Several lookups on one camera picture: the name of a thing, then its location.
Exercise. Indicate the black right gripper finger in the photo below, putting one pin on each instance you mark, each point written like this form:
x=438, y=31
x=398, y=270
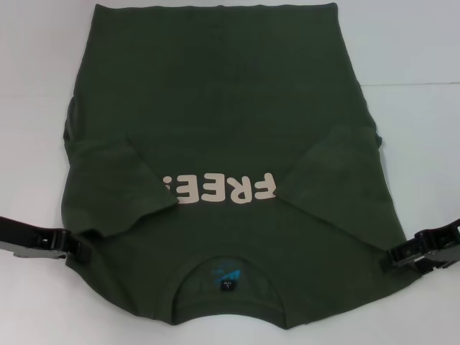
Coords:
x=399, y=258

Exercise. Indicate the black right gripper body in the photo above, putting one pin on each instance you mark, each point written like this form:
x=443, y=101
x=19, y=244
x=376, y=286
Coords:
x=438, y=246

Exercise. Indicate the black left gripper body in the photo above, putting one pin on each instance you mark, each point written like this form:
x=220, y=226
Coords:
x=28, y=240

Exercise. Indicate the dark green FREE shirt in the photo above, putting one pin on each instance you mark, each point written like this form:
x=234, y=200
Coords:
x=215, y=108

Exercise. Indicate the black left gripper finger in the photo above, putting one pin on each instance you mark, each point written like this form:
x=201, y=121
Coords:
x=79, y=249

